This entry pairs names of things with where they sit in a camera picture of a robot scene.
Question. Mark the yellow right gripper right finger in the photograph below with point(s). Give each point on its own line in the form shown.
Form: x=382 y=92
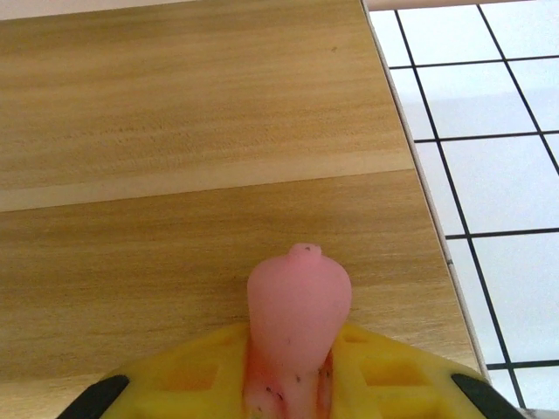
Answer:
x=393 y=384

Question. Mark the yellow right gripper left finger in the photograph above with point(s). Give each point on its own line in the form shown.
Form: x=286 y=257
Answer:
x=174 y=384

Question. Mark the pink rubber pig toy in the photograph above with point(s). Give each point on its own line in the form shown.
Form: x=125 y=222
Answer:
x=299 y=305

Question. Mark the two-tier wooden shelf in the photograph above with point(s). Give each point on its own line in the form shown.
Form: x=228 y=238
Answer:
x=174 y=131

